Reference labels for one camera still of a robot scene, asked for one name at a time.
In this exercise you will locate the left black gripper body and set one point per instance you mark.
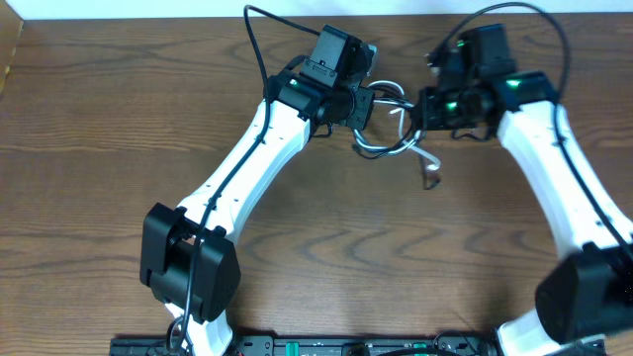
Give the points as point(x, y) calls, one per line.
point(363, 107)

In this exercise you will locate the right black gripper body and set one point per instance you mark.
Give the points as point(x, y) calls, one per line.
point(448, 111)

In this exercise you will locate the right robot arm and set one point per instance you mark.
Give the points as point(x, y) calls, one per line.
point(589, 294)

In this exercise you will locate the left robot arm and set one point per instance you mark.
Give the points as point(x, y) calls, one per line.
point(188, 256)

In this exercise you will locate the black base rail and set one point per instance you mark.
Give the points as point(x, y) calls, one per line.
point(266, 345)

